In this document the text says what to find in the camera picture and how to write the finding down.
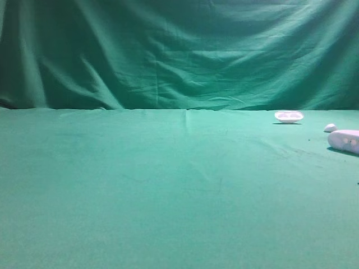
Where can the white earphone case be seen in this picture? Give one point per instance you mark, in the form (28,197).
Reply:
(344,140)

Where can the white open case lid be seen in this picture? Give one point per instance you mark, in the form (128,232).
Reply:
(288,116)

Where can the green backdrop cloth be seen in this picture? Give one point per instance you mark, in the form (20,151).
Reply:
(235,55)

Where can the green table cloth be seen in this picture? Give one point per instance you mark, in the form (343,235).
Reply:
(176,189)

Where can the small white earbud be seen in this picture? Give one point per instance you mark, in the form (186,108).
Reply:
(330,128)

